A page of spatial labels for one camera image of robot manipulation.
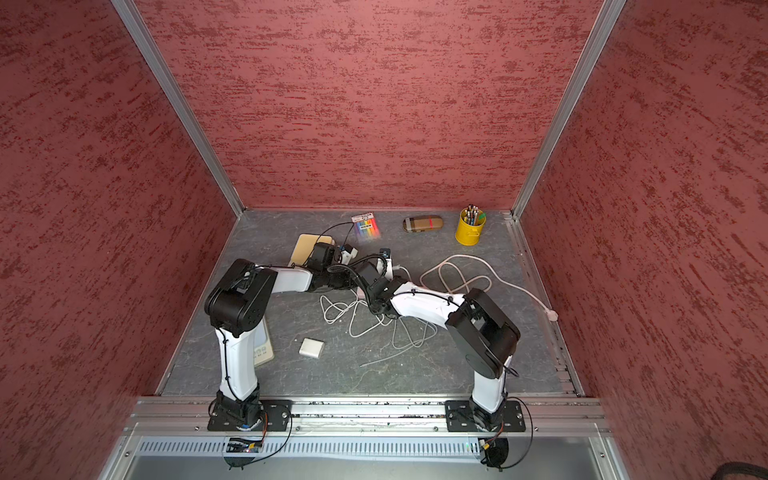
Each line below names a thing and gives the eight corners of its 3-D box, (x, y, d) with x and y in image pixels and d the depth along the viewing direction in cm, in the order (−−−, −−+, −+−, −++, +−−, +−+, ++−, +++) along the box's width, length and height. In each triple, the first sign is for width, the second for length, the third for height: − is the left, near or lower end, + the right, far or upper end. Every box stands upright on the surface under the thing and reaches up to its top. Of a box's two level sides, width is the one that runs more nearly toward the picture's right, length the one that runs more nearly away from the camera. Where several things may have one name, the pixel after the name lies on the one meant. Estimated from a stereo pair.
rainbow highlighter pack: (360, 242, 113) (359, 239, 112) (351, 221, 121) (351, 217, 119) (381, 237, 115) (381, 233, 114) (372, 215, 123) (372, 212, 121)
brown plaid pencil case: (404, 234, 116) (404, 228, 113) (402, 223, 120) (402, 217, 117) (443, 231, 118) (444, 224, 115) (439, 220, 121) (441, 214, 118)
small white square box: (299, 353, 86) (297, 350, 84) (305, 339, 89) (303, 336, 87) (321, 359, 85) (319, 356, 83) (326, 344, 88) (325, 341, 86)
